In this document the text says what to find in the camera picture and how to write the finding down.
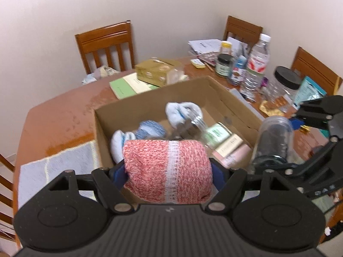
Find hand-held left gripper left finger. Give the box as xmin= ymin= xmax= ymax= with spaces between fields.
xmin=48 ymin=163 xmax=134 ymax=214

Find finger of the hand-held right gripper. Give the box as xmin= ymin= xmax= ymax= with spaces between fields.
xmin=292 ymin=96 xmax=343 ymax=142
xmin=253 ymin=139 xmax=343 ymax=200

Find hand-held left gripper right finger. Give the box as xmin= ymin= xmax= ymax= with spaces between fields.
xmin=205 ymin=163 xmax=294 ymax=214

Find pink carton box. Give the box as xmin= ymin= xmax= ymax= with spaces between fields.
xmin=213 ymin=144 xmax=254 ymax=168

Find white knitted sock blue band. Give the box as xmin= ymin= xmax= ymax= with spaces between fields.
xmin=165 ymin=102 xmax=203 ymax=129
xmin=110 ymin=130 xmax=136 ymax=164

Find cream carton box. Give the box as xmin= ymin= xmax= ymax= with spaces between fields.
xmin=202 ymin=122 xmax=244 ymax=157

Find pink knitted sock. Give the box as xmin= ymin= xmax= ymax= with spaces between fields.
xmin=123 ymin=139 xmax=213 ymax=203

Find clear jar brown contents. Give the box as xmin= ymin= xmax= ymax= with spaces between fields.
xmin=248 ymin=116 xmax=294 ymax=172

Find clear plastic jar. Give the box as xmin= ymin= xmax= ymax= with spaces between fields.
xmin=174 ymin=112 xmax=212 ymax=140

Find brown cardboard box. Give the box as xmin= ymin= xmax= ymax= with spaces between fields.
xmin=94 ymin=75 xmax=264 ymax=206

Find teal packet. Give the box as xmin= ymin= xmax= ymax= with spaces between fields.
xmin=293 ymin=76 xmax=327 ymax=109

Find clear jar black lid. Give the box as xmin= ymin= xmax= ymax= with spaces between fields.
xmin=264 ymin=66 xmax=302 ymax=110

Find blue checked towel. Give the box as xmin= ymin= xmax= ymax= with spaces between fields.
xmin=20 ymin=139 xmax=101 ymax=201

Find clear water bottle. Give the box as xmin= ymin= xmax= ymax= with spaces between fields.
xmin=239 ymin=33 xmax=272 ymax=102

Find green notebook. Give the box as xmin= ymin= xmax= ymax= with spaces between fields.
xmin=109 ymin=76 xmax=141 ymax=99

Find blue cap bottle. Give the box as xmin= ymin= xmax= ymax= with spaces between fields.
xmin=229 ymin=55 xmax=248 ymax=86

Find crumpled cloth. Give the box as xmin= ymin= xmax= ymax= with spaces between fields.
xmin=82 ymin=66 xmax=120 ymax=85

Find small dark jar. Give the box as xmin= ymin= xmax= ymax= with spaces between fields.
xmin=215 ymin=54 xmax=233 ymax=78

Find yellow tissue box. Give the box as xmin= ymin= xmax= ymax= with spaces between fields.
xmin=135 ymin=58 xmax=188 ymax=87

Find yellow lid bottle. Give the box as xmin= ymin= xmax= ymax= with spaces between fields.
xmin=220 ymin=41 xmax=232 ymax=57

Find stack of white papers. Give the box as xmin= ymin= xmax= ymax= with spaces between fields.
xmin=188 ymin=39 xmax=242 ymax=57

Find wooden chair with chain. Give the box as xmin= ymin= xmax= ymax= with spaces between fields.
xmin=0 ymin=152 xmax=20 ymax=247

